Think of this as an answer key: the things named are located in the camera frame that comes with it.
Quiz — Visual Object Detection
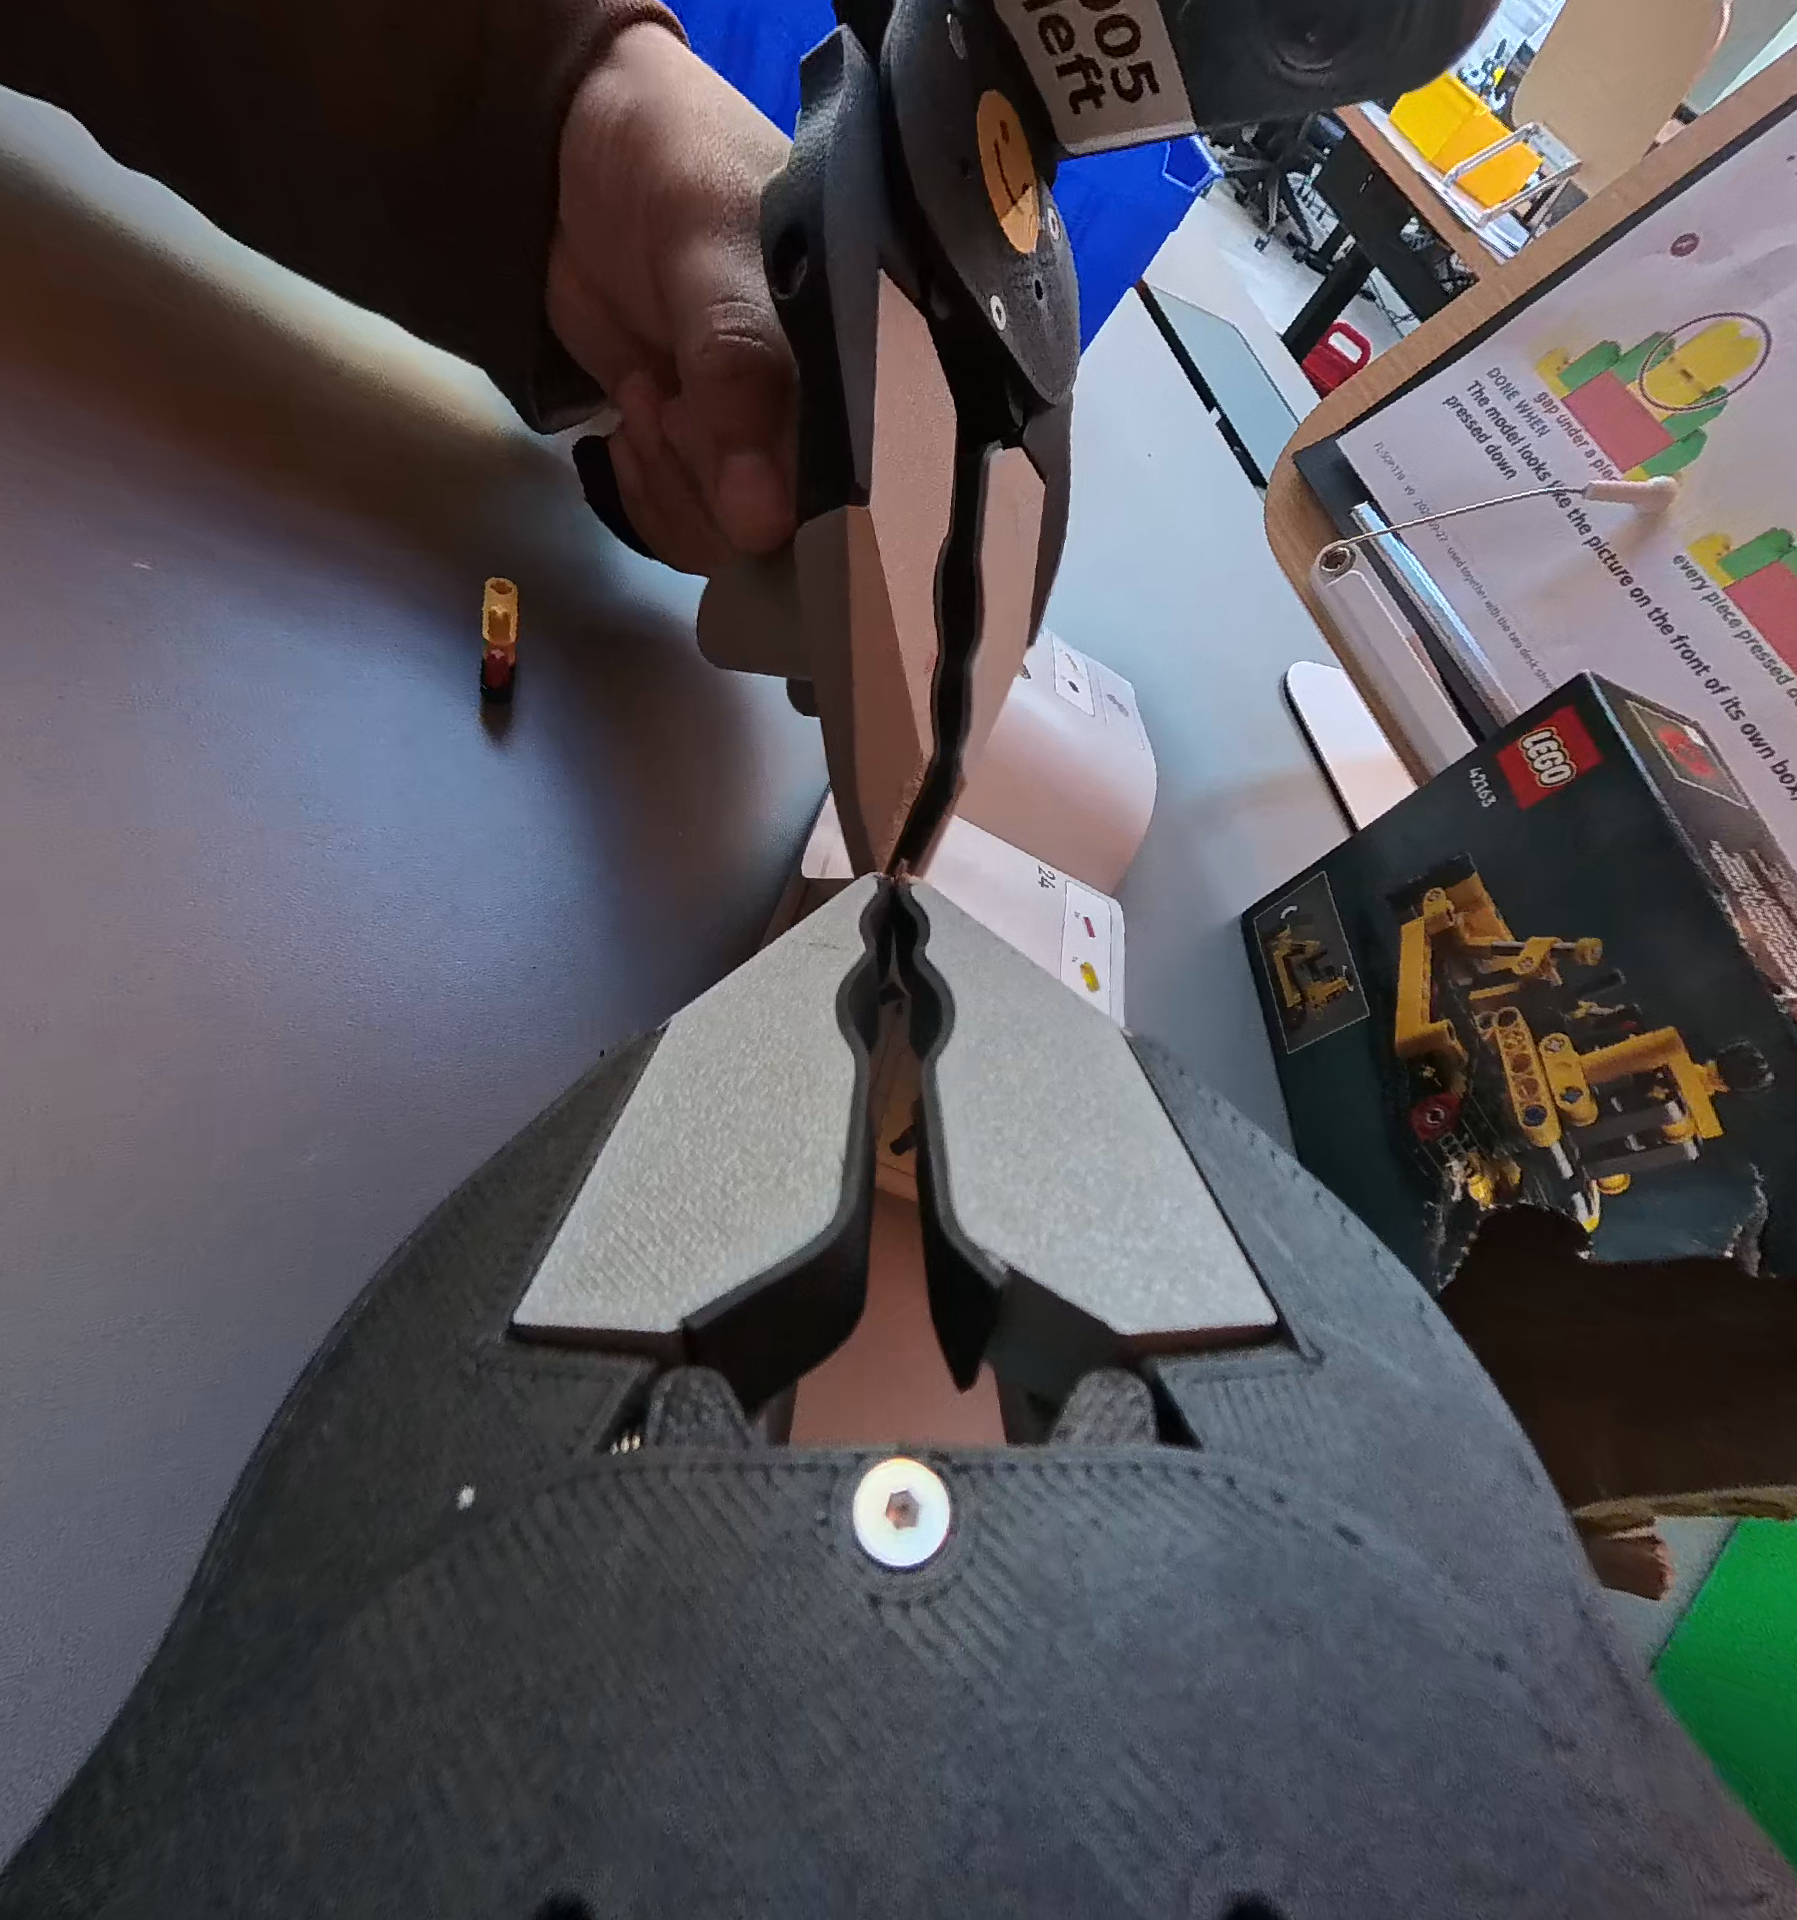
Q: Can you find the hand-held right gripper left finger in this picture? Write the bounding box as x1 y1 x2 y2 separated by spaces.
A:
512 877 901 1415

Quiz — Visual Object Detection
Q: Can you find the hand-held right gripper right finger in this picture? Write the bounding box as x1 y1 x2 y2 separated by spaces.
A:
901 879 1280 1439

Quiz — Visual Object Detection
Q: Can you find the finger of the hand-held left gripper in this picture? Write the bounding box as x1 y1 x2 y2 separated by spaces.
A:
895 444 1074 875
794 266 964 874

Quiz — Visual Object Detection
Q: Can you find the person's left forearm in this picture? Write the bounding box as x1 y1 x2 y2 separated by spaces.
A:
0 0 689 437

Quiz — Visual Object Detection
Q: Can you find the dark lego box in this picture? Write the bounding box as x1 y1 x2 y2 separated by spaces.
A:
1240 671 1797 1601

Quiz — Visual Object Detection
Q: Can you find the person's left hand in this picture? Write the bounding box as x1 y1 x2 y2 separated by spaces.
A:
545 24 813 576

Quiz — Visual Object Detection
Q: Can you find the white instruction booklet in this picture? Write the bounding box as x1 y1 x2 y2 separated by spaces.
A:
800 631 1157 1202

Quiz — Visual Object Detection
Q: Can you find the blue plastic bin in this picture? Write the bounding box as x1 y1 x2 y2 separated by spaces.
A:
665 0 1221 313

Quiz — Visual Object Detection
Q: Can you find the printed instruction sheet on clipboard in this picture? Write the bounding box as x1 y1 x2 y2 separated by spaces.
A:
1265 7 1797 887

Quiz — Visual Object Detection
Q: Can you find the grey flat panel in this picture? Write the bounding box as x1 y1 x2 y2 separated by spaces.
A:
1138 284 1319 488

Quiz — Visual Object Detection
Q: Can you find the black office chair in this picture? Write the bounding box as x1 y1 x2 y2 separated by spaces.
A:
1213 120 1336 249

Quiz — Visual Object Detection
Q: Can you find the white rounded flat plate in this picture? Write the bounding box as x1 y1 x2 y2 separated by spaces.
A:
1284 661 1419 833

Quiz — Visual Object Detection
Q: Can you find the metal clipboard clip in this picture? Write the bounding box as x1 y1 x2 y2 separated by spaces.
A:
1295 444 1680 744

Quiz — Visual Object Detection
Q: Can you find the black background desk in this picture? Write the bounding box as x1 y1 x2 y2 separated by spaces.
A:
1312 106 1500 348

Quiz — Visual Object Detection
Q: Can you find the yellow plastic bin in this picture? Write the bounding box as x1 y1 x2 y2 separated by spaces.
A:
1391 75 1546 207

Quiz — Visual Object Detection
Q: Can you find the beige chair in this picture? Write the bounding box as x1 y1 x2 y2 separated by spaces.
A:
1513 0 1735 153

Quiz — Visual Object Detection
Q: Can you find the green sheet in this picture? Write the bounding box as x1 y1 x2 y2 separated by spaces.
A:
1652 1519 1797 1910

